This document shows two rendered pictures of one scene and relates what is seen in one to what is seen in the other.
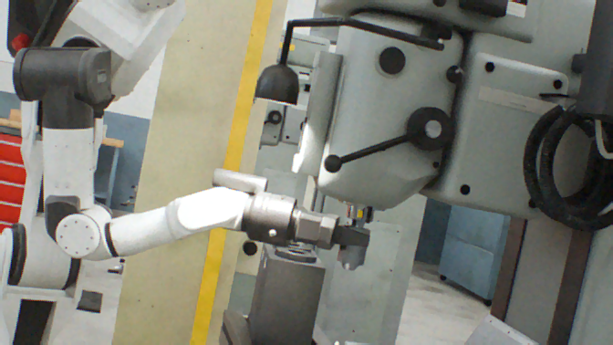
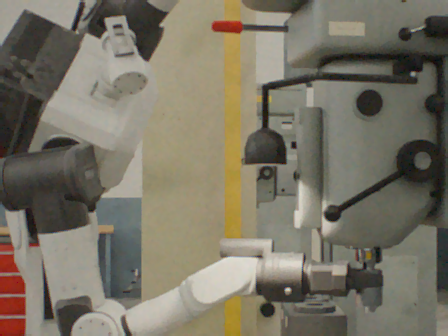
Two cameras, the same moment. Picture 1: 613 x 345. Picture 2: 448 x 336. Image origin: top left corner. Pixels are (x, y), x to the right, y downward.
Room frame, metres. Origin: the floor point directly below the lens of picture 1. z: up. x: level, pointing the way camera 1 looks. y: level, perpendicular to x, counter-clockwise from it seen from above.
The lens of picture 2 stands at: (-0.10, 0.00, 1.43)
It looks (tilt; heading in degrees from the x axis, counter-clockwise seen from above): 1 degrees down; 1
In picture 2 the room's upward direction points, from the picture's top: straight up
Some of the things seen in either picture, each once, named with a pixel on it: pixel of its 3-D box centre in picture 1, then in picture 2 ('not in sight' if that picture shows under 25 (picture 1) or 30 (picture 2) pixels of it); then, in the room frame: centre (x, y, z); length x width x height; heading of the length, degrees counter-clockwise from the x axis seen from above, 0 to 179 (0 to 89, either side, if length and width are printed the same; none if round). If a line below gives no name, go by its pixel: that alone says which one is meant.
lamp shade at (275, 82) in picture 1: (278, 82); (265, 146); (1.33, 0.08, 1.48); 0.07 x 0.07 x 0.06
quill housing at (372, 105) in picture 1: (383, 112); (371, 153); (1.41, -0.11, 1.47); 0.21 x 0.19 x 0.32; 13
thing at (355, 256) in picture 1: (353, 246); (368, 289); (1.41, -0.10, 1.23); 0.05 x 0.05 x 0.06
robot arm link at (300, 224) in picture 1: (301, 226); (314, 279); (1.42, -0.01, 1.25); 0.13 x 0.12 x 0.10; 174
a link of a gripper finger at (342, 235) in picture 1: (351, 237); (365, 280); (1.38, -0.09, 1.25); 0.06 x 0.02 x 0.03; 84
